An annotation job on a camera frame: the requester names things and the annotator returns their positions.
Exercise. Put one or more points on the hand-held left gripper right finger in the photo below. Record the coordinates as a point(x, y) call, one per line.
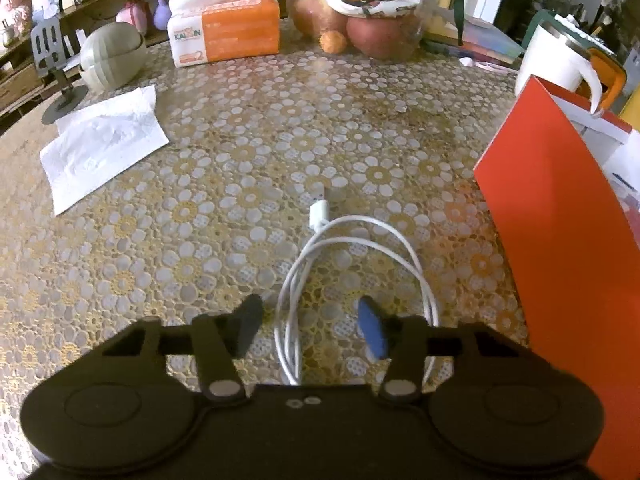
point(372, 330)

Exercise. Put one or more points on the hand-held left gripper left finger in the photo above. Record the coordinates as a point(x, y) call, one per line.
point(247, 325)

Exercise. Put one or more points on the orange cardboard box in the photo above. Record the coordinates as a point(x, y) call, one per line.
point(550, 220)

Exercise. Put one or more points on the white tissue paper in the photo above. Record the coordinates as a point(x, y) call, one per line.
point(100, 145)

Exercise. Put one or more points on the pink scissors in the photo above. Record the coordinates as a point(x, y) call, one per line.
point(482, 64)

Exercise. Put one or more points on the mandarin orange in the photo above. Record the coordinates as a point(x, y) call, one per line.
point(333, 41)

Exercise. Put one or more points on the orange tissue pack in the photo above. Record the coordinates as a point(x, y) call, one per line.
point(240, 30)

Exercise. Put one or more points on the grey round container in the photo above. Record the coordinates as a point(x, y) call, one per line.
point(112, 55)

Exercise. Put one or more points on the stack of books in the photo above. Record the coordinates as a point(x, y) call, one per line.
point(485, 42)

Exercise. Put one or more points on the purple bunny figure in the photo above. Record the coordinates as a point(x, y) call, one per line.
point(162, 12)

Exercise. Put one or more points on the white mug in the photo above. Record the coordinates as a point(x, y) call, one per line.
point(545, 55)

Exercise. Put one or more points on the grey phone stand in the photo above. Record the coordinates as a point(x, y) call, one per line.
point(47, 42)

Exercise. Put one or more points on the pink plush figure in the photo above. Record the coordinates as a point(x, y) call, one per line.
point(15, 5)

